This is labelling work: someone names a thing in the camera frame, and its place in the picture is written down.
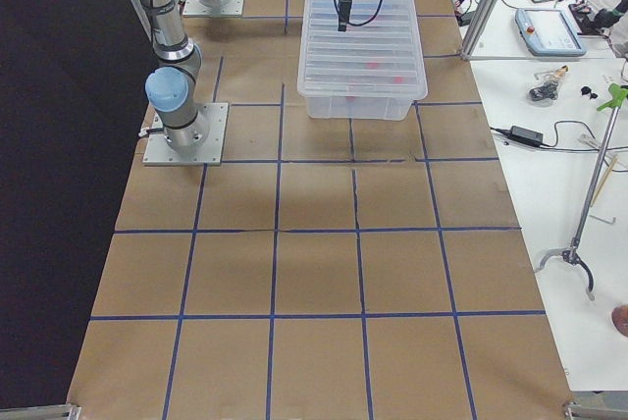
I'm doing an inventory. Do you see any black cable bundle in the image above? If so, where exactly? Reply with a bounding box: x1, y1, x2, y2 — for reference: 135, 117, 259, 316
528, 82, 561, 103

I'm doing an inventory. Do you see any blue teach pendant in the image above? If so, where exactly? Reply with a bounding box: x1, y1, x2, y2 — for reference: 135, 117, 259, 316
514, 9, 587, 57

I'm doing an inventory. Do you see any black power adapter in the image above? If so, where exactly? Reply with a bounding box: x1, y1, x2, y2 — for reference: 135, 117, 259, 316
491, 126, 544, 148

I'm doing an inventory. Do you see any clear plastic storage box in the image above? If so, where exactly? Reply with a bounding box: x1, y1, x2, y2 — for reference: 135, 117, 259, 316
297, 0, 428, 121

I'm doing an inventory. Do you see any green handled reacher grabber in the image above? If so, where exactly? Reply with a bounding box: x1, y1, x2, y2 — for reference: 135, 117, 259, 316
535, 83, 627, 301

